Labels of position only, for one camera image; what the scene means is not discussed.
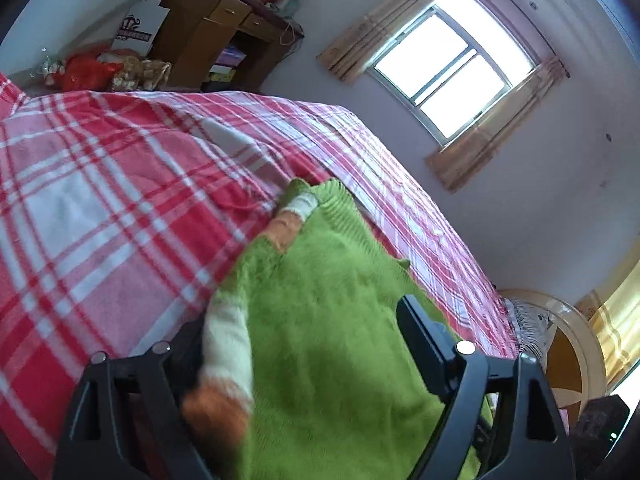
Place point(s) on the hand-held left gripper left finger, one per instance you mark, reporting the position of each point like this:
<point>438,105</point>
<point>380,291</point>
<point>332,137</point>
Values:
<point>150,375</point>

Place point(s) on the red plastic bag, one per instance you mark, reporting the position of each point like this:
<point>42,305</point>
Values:
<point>85,72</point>

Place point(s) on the red plaid bed blanket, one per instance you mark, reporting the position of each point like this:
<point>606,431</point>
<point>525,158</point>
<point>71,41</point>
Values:
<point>100,210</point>

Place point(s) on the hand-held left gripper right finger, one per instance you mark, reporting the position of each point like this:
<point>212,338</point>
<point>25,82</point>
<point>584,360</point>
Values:
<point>422,342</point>

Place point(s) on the wooden headboard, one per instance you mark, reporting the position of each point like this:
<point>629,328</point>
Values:
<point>570,360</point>

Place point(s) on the window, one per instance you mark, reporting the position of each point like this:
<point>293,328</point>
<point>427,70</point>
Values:
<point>450,65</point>

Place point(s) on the striped pillow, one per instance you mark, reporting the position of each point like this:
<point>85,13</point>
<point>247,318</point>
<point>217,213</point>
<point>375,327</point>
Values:
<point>530,327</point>

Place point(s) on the white paper bag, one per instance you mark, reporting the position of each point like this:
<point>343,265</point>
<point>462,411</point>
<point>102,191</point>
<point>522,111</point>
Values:
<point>140,25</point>

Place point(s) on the stack of books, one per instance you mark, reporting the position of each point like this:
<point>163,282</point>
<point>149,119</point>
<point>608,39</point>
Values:
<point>227,62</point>

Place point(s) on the beige patterned curtain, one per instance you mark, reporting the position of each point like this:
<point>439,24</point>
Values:
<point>490,135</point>
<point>380,30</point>

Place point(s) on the green orange striped knit sweater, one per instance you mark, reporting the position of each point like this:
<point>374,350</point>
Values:
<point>325,335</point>

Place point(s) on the brown wooden desk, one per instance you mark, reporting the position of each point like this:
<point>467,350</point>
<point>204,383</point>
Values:
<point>192,25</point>

